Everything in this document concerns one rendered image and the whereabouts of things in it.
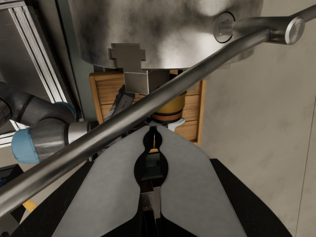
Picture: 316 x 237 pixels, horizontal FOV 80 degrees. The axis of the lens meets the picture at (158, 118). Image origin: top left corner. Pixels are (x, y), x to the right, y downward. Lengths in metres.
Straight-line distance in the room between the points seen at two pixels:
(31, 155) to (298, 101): 2.30
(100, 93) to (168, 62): 0.40
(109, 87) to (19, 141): 0.28
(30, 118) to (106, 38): 0.33
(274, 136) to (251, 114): 0.48
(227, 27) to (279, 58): 1.80
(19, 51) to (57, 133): 0.98
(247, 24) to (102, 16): 0.16
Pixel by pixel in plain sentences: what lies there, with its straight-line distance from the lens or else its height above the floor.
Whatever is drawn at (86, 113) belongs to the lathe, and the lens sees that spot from 1.03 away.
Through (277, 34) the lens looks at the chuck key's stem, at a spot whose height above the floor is 1.31.
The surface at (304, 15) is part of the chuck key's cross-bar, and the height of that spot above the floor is 1.29.
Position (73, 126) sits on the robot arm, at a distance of 0.44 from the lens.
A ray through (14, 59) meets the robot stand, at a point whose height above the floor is 0.21.
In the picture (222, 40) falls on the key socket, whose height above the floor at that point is 1.23.
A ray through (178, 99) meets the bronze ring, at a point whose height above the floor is 1.12.
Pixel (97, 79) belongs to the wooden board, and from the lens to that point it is 0.58.
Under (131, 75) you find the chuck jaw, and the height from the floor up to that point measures 1.19.
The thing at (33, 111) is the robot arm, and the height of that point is 1.01.
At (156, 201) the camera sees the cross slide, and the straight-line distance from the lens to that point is 0.80.
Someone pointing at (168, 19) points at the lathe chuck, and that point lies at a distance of 0.23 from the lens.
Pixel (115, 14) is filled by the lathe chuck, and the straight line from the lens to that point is 0.25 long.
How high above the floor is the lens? 1.46
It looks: 60 degrees down
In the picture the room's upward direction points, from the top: 156 degrees clockwise
